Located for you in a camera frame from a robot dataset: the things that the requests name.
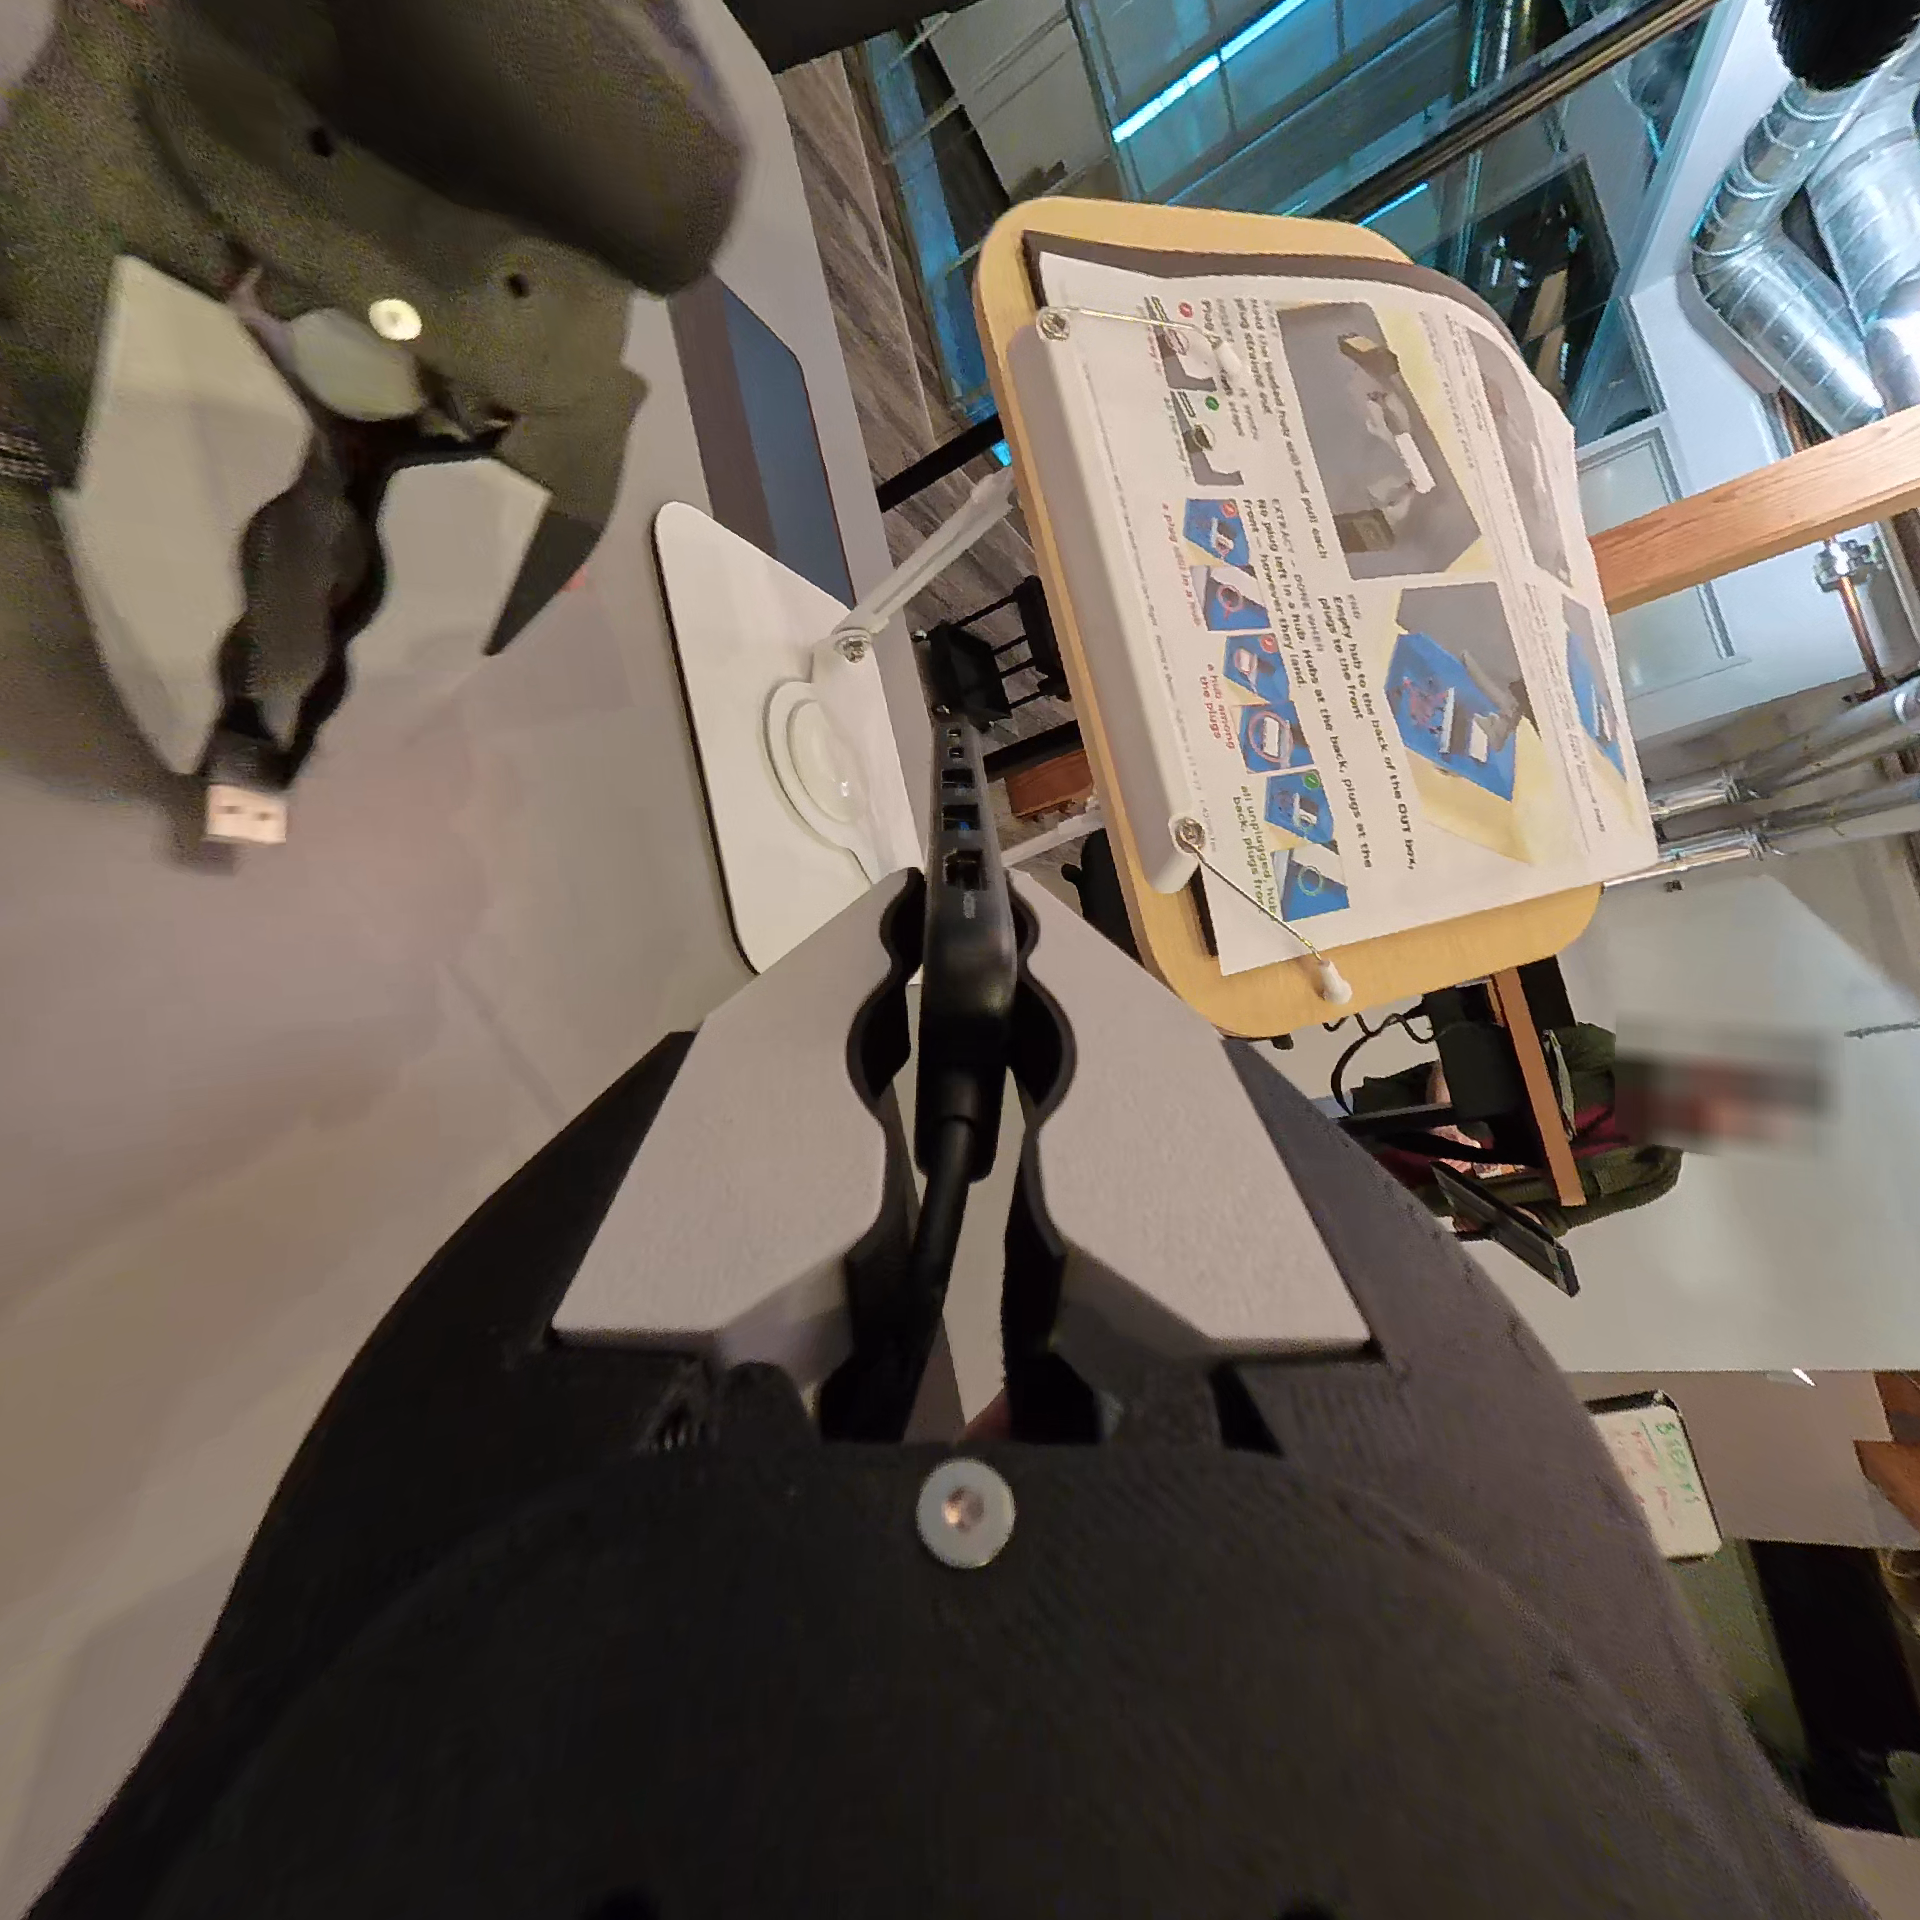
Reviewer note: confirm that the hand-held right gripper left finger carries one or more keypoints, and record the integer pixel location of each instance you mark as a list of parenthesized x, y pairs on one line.
[(720, 1202)]

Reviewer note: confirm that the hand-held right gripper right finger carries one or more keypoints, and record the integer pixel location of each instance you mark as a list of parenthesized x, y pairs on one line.
[(1200, 1202)]

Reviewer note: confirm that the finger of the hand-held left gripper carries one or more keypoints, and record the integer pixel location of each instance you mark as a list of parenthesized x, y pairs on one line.
[(166, 510), (572, 482)]

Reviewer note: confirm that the slim dark grey hub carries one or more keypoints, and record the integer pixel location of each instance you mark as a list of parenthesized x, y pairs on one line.
[(968, 931)]

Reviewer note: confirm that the black pole with round disc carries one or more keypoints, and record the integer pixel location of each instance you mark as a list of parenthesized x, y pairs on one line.
[(1846, 30)]

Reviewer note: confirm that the brown wooden post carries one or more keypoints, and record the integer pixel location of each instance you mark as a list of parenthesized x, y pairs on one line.
[(1772, 510)]

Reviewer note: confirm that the silver ventilation duct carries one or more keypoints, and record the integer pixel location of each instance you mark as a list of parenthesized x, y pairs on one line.
[(1802, 271)]

